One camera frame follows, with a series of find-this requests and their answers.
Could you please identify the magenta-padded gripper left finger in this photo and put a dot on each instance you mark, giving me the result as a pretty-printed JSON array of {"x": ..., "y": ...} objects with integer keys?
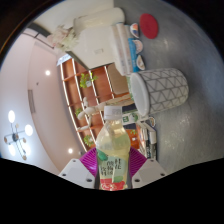
[{"x": 76, "y": 171}]

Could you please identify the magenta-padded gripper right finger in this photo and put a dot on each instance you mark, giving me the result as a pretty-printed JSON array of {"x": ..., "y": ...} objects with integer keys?
[{"x": 149, "y": 171}]

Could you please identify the yellow drink bottle white cap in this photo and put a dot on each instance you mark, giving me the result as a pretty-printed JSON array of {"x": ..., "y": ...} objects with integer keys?
[{"x": 112, "y": 150}]

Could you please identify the recessed ceiling spotlight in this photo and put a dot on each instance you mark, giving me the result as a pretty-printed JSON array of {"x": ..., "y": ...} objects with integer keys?
[
  {"x": 70, "y": 150},
  {"x": 47, "y": 72}
]

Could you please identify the green white upright carton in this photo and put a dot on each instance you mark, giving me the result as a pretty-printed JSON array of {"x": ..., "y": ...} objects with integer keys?
[{"x": 129, "y": 119}]

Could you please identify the chair with dark jacket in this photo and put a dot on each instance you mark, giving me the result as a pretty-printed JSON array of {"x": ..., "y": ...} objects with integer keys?
[{"x": 129, "y": 108}]

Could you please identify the ceiling lamp with round bulbs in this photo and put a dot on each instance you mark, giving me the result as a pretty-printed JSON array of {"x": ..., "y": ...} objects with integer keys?
[{"x": 16, "y": 136}]

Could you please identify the ceiling air vent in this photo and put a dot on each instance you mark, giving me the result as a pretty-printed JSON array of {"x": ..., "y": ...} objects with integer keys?
[{"x": 31, "y": 101}]

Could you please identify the white mug triangle pattern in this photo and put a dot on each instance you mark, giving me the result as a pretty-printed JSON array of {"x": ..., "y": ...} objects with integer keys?
[{"x": 166, "y": 90}]

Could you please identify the green white flat box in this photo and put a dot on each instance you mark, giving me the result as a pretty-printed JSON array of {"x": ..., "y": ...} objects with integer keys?
[{"x": 129, "y": 88}]

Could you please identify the wooden shelf unit with books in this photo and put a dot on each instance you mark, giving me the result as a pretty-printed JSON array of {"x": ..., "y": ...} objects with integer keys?
[{"x": 100, "y": 83}]

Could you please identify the small painted dish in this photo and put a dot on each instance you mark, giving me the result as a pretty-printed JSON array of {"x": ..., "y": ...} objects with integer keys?
[
  {"x": 135, "y": 30},
  {"x": 138, "y": 46},
  {"x": 140, "y": 62}
]

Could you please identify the stack of white books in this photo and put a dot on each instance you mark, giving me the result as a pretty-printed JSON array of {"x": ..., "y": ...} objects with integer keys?
[{"x": 123, "y": 50}]

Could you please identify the pink white flower bouquet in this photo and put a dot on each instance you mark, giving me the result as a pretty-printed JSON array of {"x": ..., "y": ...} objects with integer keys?
[{"x": 63, "y": 38}]

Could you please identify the flat round red coaster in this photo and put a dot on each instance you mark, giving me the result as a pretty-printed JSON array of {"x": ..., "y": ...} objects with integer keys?
[{"x": 149, "y": 26}]

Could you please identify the white ceramic vase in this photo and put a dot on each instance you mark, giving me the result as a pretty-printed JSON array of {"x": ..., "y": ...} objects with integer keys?
[{"x": 100, "y": 19}]

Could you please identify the white wall notice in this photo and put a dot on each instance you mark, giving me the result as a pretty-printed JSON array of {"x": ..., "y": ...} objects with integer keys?
[{"x": 64, "y": 60}]

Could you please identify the white wall socket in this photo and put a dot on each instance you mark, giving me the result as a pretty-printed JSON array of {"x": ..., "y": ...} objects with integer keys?
[{"x": 98, "y": 51}]

